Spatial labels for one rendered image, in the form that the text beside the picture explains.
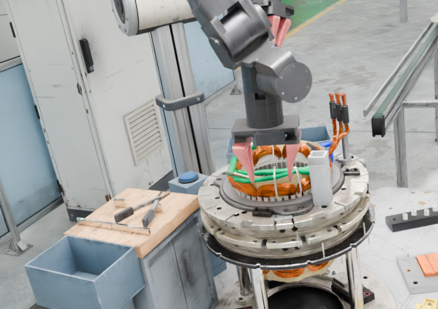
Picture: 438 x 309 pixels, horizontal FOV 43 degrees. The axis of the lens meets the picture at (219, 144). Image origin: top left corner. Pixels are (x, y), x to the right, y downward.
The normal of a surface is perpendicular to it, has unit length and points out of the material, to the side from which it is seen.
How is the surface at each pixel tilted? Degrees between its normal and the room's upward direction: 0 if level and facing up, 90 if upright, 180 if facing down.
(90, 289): 90
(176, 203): 0
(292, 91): 90
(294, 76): 90
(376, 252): 0
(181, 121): 90
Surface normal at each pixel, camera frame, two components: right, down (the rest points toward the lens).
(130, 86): 0.87, 0.03
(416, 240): -0.17, -0.92
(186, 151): 0.42, 0.25
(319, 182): -0.37, 0.39
